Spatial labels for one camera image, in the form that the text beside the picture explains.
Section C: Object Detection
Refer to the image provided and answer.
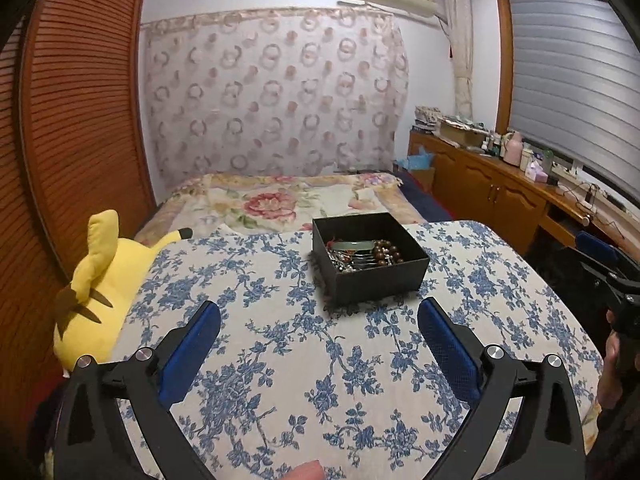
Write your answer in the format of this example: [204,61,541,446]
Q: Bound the person's left hand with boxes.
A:
[286,461,327,480]

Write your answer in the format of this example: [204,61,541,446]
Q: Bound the yellow plush toy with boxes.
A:
[54,210,194,377]

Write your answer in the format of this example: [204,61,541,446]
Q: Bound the grey window blind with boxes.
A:
[505,0,640,202]

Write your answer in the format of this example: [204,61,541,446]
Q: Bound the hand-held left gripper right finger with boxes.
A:
[416,296,587,480]

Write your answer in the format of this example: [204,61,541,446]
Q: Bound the person's right forearm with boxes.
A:
[584,394,640,480]

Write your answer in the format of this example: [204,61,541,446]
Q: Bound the white power strip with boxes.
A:
[549,162,582,182]

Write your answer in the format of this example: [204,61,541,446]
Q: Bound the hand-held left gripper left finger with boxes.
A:
[52,300,223,480]

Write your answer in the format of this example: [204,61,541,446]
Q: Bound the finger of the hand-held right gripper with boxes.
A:
[574,231,640,293]

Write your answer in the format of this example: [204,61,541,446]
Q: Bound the beige window curtain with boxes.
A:
[442,0,474,117]

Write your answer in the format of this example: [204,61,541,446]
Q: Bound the black storage box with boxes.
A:
[312,211,431,306]

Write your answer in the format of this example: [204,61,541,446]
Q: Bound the brown bead bracelet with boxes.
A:
[372,240,406,266]

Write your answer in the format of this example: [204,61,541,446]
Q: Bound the cardboard box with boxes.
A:
[437,117,492,148]

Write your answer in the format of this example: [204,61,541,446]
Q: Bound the blue floral cloth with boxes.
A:
[114,220,606,480]

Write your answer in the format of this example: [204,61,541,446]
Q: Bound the stack of folded cloths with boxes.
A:
[414,106,444,134]

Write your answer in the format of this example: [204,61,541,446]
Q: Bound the teal plastic bag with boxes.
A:
[395,147,434,174]

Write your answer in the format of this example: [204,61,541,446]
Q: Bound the black chair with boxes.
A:
[527,242,603,291]

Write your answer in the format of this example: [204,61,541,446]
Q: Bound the pink floral bedspread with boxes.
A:
[134,172,427,239]

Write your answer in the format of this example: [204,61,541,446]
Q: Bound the silver jewelry pile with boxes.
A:
[325,242,378,275]

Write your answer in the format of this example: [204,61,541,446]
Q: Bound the wooden louvre door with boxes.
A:
[0,0,157,403]

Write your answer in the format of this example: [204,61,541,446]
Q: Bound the wooden cabinet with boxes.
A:
[407,130,640,262]

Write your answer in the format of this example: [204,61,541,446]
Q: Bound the pink thermos bottle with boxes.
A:
[502,131,524,167]

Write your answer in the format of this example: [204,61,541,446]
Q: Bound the person's right hand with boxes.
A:
[597,309,640,411]

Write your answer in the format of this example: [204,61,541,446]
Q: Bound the ring-patterned wall curtain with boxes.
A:
[142,7,412,193]

